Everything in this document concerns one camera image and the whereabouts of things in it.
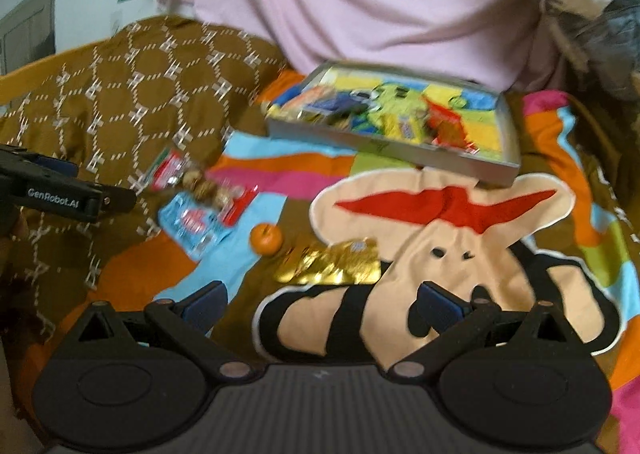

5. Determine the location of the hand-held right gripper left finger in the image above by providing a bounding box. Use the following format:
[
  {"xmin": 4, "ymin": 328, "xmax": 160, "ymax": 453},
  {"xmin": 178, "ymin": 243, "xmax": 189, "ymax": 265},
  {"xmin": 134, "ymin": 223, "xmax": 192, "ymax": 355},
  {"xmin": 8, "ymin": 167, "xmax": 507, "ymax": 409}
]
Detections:
[{"xmin": 65, "ymin": 280, "xmax": 254, "ymax": 380}]

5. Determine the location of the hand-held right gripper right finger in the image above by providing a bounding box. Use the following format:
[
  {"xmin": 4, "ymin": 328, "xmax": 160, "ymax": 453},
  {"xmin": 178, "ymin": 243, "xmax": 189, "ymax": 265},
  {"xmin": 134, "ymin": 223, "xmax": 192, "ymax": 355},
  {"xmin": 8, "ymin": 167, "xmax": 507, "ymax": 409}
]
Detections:
[{"xmin": 390, "ymin": 281, "xmax": 584, "ymax": 380}]

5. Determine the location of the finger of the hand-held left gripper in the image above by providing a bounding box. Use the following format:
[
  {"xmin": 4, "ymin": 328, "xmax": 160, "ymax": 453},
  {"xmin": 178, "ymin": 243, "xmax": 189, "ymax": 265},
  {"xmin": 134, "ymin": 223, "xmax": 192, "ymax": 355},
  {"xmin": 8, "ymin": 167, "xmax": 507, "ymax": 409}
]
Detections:
[
  {"xmin": 0, "ymin": 144, "xmax": 79, "ymax": 181},
  {"xmin": 100, "ymin": 185, "xmax": 137, "ymax": 215}
]

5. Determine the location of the grey tray box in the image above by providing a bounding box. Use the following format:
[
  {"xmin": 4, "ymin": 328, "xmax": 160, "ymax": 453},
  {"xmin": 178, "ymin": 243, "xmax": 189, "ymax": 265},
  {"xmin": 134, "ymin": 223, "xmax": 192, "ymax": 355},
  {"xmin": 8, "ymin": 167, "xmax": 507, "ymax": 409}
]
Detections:
[{"xmin": 264, "ymin": 60, "xmax": 522, "ymax": 188}]

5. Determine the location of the orange snack packet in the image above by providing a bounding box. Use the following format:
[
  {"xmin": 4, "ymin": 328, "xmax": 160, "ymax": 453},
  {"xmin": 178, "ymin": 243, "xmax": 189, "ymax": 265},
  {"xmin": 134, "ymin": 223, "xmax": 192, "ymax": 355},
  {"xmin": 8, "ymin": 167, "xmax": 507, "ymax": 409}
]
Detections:
[{"xmin": 421, "ymin": 97, "xmax": 482, "ymax": 154}]

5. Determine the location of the yellow snack packet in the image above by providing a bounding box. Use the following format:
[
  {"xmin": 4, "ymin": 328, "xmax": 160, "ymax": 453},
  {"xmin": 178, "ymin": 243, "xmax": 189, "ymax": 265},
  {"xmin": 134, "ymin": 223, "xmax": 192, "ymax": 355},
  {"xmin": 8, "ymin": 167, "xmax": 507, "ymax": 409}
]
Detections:
[{"xmin": 379, "ymin": 114, "xmax": 427, "ymax": 141}]

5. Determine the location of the orange white cracker packet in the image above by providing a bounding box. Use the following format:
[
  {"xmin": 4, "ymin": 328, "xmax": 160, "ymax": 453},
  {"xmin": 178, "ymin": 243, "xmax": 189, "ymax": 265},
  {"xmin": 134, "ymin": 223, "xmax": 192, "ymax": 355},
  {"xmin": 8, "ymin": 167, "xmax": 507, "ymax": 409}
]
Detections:
[{"xmin": 280, "ymin": 86, "xmax": 342, "ymax": 116}]

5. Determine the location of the dark blue snack packet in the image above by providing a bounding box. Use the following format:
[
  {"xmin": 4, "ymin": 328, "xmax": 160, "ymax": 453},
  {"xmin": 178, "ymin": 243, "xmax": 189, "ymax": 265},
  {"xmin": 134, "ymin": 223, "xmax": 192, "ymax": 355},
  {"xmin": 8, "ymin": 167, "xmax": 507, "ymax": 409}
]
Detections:
[{"xmin": 305, "ymin": 91, "xmax": 382, "ymax": 128}]

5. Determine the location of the light blue red-label packet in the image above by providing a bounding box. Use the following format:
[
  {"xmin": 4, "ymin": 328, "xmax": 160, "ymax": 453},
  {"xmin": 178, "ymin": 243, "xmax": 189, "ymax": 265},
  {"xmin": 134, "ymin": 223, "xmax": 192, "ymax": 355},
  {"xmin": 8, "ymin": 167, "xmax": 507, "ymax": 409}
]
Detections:
[{"xmin": 159, "ymin": 193, "xmax": 234, "ymax": 261}]

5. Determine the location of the red green walnut cookie packet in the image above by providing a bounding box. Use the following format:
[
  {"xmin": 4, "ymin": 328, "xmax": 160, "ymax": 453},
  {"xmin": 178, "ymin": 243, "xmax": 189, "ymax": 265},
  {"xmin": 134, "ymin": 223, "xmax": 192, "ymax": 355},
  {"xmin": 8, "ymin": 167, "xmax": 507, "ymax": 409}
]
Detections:
[{"xmin": 150, "ymin": 148, "xmax": 261, "ymax": 228}]

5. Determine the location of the orange tangerine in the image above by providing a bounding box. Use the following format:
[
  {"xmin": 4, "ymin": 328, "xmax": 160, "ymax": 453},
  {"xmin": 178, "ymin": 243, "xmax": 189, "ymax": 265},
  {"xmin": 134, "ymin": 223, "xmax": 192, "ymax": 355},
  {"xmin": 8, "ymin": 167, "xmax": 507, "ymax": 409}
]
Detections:
[{"xmin": 250, "ymin": 223, "xmax": 284, "ymax": 256}]

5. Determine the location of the brown patterned blanket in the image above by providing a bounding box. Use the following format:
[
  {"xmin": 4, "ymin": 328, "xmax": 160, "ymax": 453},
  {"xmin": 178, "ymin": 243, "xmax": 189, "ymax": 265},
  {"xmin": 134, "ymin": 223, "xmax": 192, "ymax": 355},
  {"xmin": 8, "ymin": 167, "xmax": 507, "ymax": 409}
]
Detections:
[{"xmin": 0, "ymin": 14, "xmax": 292, "ymax": 335}]

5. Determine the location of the colourful printed blanket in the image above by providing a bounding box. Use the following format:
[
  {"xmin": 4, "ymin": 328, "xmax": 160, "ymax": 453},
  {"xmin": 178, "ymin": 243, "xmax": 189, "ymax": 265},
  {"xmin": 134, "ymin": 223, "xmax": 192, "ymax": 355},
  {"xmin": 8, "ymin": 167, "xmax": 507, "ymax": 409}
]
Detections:
[{"xmin": 60, "ymin": 68, "xmax": 640, "ymax": 454}]

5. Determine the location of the gold foil snack packet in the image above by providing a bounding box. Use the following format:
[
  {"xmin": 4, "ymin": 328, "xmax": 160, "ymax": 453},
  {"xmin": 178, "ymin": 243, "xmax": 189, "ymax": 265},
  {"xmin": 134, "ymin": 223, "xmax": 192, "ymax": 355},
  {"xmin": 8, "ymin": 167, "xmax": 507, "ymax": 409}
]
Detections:
[{"xmin": 273, "ymin": 239, "xmax": 382, "ymax": 286}]

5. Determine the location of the camouflage cloth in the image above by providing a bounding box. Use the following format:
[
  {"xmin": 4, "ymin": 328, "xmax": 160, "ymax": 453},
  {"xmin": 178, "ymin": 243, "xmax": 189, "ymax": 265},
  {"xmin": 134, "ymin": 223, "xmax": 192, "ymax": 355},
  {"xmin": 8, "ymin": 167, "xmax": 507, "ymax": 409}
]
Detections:
[{"xmin": 505, "ymin": 0, "xmax": 640, "ymax": 101}]

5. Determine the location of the grey wall panel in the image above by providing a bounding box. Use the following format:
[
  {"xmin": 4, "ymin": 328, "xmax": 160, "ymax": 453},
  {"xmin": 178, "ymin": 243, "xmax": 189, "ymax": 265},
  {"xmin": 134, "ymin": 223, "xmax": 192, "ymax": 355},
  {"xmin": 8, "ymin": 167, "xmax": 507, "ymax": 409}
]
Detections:
[{"xmin": 0, "ymin": 0, "xmax": 59, "ymax": 78}]

